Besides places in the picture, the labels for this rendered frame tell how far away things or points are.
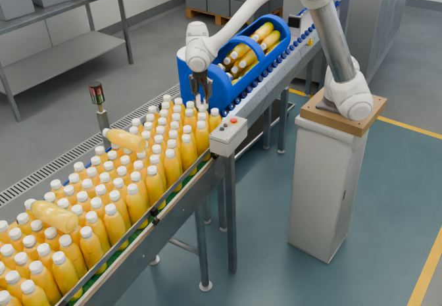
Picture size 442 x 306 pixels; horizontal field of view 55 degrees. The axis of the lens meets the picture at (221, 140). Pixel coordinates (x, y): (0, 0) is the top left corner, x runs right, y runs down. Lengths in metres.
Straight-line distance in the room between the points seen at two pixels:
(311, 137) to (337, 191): 0.34
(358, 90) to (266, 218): 1.42
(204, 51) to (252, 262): 1.52
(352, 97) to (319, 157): 0.51
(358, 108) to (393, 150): 1.94
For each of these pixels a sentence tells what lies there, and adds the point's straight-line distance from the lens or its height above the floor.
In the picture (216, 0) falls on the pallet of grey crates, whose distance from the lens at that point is 6.15.
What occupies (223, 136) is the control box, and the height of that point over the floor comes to 1.10.
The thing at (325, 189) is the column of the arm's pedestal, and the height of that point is 0.59.
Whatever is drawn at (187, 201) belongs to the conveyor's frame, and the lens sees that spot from 2.03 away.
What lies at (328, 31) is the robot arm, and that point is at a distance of 1.84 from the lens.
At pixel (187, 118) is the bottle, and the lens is 2.14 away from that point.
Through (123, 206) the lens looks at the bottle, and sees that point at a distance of 1.75.
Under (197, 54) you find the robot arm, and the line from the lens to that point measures 1.79.
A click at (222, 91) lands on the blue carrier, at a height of 1.12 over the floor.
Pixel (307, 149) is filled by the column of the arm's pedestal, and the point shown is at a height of 0.82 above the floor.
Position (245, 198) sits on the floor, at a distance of 3.23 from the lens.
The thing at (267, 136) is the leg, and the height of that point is 0.14.
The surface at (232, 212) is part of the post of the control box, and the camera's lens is 2.36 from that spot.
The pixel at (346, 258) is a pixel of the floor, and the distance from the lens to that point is 2.93.
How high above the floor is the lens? 2.25
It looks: 36 degrees down
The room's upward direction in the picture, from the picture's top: 2 degrees counter-clockwise
